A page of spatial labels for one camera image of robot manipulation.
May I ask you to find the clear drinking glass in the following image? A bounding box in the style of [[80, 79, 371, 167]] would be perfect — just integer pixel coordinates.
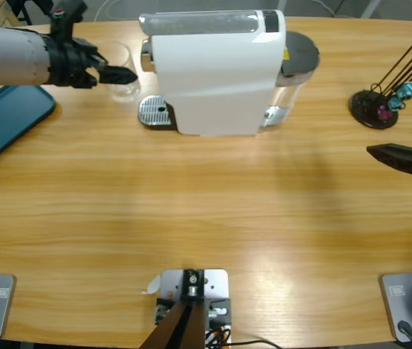
[[100, 41, 141, 103]]

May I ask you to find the black mount cable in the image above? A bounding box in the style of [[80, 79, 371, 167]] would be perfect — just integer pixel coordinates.
[[227, 339, 285, 349]]

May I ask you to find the black chair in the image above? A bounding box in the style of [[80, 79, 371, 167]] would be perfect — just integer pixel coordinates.
[[7, 0, 56, 25]]

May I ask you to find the white floor cable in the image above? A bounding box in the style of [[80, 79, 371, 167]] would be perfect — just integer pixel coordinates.
[[94, 0, 142, 22]]

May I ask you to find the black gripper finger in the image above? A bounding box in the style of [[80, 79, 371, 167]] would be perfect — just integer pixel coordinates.
[[366, 143, 412, 187], [97, 65, 138, 87], [90, 46, 111, 67]]

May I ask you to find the white capsule coffee machine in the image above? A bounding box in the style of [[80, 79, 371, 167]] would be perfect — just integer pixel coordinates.
[[140, 9, 288, 138]]

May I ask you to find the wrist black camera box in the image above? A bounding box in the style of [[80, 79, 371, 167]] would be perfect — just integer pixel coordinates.
[[50, 0, 87, 44]]

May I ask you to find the black capsule holder with rods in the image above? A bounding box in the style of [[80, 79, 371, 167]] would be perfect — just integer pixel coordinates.
[[349, 23, 412, 131]]

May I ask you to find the white paper tab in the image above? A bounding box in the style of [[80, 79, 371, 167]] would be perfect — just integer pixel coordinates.
[[140, 274, 162, 296]]

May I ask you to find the grey metal leg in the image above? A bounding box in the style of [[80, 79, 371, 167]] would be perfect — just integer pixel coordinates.
[[362, 0, 383, 19]]

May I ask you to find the teal plastic tray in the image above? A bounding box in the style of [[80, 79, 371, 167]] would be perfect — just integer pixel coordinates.
[[0, 85, 57, 169]]

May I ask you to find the silver coffee machine lever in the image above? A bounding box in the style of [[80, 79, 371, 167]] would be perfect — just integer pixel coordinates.
[[138, 9, 262, 36]]

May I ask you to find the clear water tank black lid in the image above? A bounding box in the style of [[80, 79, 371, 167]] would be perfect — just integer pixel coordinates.
[[259, 31, 321, 128]]

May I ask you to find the dark camera post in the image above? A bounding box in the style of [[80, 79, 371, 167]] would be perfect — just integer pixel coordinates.
[[142, 268, 207, 349]]

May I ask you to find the orange cable bundle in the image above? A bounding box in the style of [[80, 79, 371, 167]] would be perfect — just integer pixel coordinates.
[[205, 324, 233, 345]]

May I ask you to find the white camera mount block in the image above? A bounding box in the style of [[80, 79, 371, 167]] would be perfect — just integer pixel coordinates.
[[154, 268, 233, 345]]

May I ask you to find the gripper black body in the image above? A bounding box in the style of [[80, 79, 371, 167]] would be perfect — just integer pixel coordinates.
[[47, 34, 100, 90]]

